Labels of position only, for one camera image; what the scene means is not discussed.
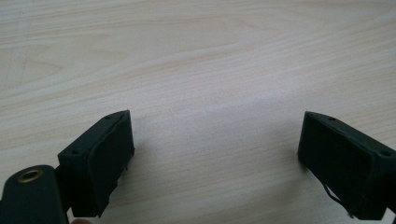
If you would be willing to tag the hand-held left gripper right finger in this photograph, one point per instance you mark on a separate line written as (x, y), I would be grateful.
(345, 165)

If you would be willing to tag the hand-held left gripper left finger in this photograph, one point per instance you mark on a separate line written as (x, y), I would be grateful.
(93, 168)

